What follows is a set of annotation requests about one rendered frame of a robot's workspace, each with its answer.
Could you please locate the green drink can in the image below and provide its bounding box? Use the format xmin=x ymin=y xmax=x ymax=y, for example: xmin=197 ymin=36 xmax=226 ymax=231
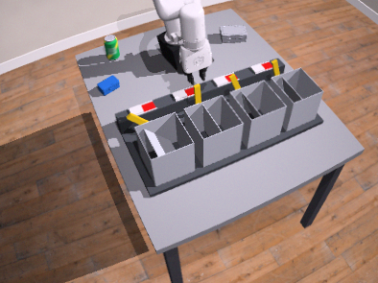
xmin=104 ymin=35 xmax=120 ymax=60

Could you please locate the blue box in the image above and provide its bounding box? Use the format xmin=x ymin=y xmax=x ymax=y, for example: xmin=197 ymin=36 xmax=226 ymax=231
xmin=97 ymin=75 xmax=120 ymax=96

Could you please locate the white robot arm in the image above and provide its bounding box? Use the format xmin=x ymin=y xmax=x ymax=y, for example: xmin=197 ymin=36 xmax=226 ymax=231
xmin=153 ymin=0 xmax=205 ymax=49

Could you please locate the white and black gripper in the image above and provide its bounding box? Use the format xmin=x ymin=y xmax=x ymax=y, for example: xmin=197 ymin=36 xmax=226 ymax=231
xmin=177 ymin=39 xmax=214 ymax=85

